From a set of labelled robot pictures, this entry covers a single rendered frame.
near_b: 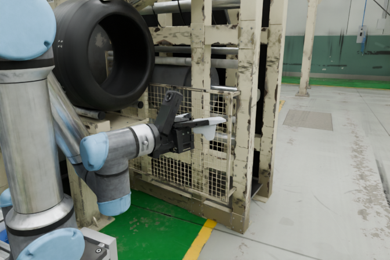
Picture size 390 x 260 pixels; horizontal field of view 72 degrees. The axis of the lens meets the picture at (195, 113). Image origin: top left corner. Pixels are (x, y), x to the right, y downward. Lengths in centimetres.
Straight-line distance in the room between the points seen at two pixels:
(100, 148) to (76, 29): 84
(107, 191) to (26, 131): 22
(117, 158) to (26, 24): 30
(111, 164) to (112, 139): 5
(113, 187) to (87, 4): 97
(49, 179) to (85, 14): 94
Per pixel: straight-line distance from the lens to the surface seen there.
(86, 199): 205
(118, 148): 60
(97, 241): 98
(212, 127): 71
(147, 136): 63
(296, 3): 1050
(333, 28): 1040
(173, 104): 67
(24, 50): 48
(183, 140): 70
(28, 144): 53
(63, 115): 68
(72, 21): 137
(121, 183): 64
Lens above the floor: 128
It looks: 15 degrees down
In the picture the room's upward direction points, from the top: straight up
